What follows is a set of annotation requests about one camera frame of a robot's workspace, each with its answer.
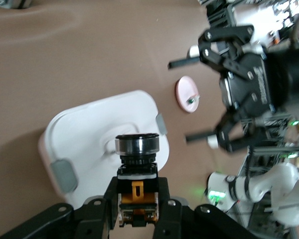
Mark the orange black push-button switch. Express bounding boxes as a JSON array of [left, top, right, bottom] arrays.
[[114, 133, 161, 229]]

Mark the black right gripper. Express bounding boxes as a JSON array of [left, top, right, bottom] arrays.
[[167, 24, 275, 153]]

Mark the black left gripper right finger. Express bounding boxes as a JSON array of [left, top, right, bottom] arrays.
[[153, 176, 260, 239]]

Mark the white lidded storage box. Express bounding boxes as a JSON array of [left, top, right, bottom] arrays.
[[37, 90, 170, 209]]

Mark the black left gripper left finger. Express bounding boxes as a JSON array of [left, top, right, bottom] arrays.
[[0, 176, 120, 239]]

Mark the pink round plate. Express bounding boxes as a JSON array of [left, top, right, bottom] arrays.
[[175, 76, 201, 114]]

